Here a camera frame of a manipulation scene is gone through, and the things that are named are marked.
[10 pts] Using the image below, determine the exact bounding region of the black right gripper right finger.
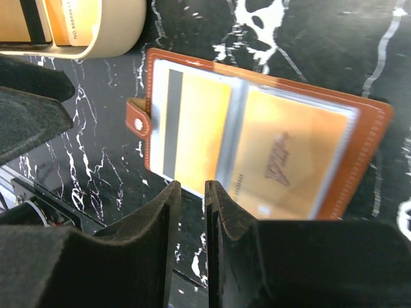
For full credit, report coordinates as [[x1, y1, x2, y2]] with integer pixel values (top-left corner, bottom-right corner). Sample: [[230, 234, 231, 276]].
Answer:
[[205, 180, 410, 307]]

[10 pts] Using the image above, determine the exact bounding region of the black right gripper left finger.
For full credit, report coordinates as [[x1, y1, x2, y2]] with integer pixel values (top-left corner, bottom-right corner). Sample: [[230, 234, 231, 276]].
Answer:
[[1, 181, 181, 307]]

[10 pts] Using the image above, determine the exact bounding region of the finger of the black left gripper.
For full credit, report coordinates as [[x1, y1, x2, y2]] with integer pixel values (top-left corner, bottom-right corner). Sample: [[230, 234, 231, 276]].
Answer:
[[1, 87, 73, 165], [1, 55, 75, 102]]

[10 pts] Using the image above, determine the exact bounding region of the brown leather card holder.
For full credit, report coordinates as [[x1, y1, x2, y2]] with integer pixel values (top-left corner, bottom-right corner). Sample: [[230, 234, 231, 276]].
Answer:
[[126, 48, 393, 219]]

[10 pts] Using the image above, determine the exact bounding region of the beige oval card tray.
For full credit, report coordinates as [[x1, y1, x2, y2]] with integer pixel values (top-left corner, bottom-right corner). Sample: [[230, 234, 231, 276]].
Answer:
[[1, 1, 146, 60]]

